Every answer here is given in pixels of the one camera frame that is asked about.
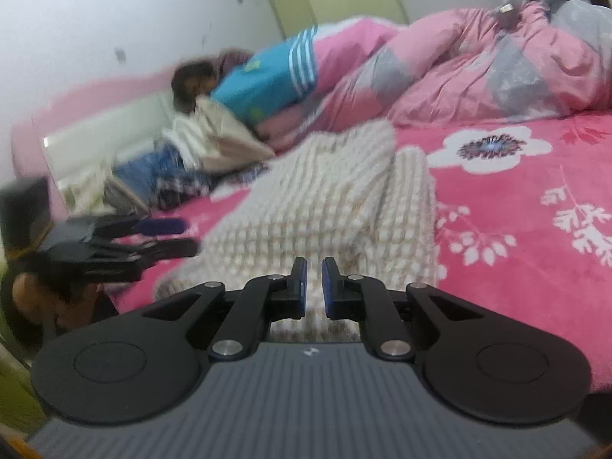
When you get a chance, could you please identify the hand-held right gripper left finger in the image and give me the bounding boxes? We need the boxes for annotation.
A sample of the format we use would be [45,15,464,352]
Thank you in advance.
[142,257,308,361]

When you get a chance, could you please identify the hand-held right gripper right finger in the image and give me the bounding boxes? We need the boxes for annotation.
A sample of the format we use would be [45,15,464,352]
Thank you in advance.
[322,257,483,362]

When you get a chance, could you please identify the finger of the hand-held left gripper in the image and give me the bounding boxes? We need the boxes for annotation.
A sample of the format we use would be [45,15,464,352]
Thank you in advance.
[96,218,187,240]
[129,238,199,269]

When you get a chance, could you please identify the beige checked knit coat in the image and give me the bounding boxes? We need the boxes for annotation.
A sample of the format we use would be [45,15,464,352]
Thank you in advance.
[155,119,448,345]

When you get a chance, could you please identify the blue plaid clothes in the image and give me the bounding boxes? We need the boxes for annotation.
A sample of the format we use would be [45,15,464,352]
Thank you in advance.
[112,146,269,213]

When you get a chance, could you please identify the person's left hand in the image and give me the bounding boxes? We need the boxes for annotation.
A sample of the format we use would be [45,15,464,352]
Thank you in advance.
[12,268,96,333]

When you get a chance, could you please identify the pale patterned cloth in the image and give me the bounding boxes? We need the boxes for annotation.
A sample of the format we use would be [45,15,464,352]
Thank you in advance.
[62,167,150,217]

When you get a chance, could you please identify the cream folded garment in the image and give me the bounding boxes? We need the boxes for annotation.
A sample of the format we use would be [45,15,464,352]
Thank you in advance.
[160,115,211,173]

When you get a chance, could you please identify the beige folded garment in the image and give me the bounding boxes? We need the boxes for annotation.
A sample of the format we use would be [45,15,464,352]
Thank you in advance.
[194,96,278,173]

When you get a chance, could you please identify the pink and white headboard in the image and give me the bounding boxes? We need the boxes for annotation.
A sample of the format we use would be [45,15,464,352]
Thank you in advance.
[10,69,192,223]

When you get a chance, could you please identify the dark brown cloth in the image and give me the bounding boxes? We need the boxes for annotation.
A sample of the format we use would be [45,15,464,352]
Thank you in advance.
[171,48,249,116]

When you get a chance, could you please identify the pink floral bed sheet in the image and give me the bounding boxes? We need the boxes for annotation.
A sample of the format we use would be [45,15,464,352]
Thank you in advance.
[110,110,612,393]

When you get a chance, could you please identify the pink and grey quilt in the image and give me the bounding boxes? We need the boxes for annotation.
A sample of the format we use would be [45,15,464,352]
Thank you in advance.
[258,0,612,151]

